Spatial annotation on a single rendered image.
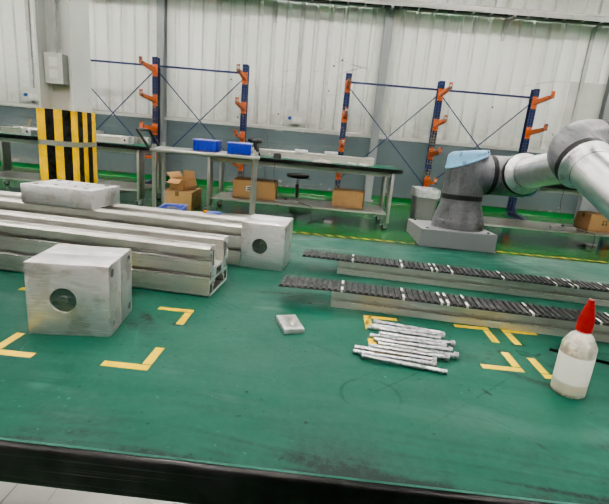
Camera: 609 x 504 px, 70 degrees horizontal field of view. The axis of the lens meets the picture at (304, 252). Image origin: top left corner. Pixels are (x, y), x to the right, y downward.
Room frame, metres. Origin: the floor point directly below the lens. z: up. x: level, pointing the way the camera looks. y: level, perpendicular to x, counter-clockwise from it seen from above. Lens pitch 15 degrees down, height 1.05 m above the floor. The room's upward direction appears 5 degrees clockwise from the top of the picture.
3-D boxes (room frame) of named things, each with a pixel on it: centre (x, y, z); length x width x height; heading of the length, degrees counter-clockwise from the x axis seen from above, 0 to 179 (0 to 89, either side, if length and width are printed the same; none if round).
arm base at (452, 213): (1.31, -0.46, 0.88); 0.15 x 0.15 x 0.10
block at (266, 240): (0.91, 0.08, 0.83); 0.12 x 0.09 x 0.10; 174
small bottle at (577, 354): (0.47, -0.33, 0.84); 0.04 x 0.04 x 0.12
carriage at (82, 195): (0.95, 0.52, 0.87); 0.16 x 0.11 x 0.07; 84
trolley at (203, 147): (3.94, 0.98, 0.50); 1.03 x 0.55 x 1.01; 100
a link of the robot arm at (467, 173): (1.31, -0.46, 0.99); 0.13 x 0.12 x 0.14; 95
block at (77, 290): (0.55, 0.29, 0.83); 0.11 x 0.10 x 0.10; 6
